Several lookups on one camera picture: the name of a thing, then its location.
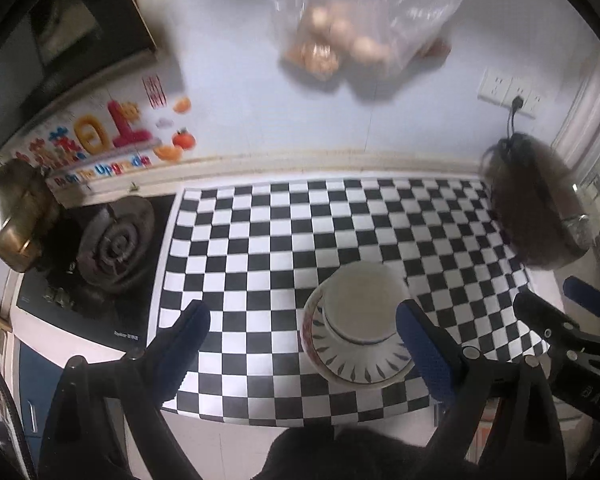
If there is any plate with blue leaf rim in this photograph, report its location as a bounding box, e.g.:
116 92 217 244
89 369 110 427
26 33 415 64
309 285 414 389

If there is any white plate pink flower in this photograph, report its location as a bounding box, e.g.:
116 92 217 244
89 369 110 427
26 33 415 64
300 285 323 364

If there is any white bowl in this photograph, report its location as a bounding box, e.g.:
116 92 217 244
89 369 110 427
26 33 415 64
322 261 412 346

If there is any black gas stove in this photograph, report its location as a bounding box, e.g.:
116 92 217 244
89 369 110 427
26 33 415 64
17 195 175 352

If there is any dark rice cooker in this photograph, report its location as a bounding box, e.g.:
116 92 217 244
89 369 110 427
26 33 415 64
481 132 592 271

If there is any black white checkered mat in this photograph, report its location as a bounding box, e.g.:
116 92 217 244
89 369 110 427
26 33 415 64
149 178 547 427

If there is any brass kettle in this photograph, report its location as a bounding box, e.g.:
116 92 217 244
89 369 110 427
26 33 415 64
0 158 61 273

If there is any black range hood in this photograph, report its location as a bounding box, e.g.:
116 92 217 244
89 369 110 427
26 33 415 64
0 0 157 149

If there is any plastic bag of eggs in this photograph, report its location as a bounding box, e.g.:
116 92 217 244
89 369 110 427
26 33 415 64
268 0 463 80

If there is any black power cable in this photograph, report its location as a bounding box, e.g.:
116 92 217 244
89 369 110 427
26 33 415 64
504 94 527 141

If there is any colourful wall sticker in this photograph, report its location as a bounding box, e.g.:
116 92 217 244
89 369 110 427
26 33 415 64
9 73 197 190

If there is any white wall socket strip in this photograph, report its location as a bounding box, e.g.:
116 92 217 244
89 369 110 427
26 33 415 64
477 68 545 119

